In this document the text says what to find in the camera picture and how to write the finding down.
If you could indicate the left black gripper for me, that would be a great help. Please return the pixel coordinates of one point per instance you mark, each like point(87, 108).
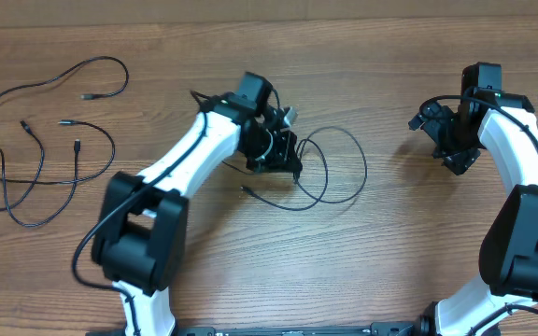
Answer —
point(285, 154)

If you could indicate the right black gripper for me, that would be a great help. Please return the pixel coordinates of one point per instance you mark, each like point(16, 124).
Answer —
point(459, 159)

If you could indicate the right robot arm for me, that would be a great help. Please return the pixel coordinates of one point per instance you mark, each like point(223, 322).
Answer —
point(505, 125)

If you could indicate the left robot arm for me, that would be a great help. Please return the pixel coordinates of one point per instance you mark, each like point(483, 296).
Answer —
point(139, 239)

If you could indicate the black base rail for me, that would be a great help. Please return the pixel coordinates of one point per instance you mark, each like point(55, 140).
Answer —
point(403, 328)

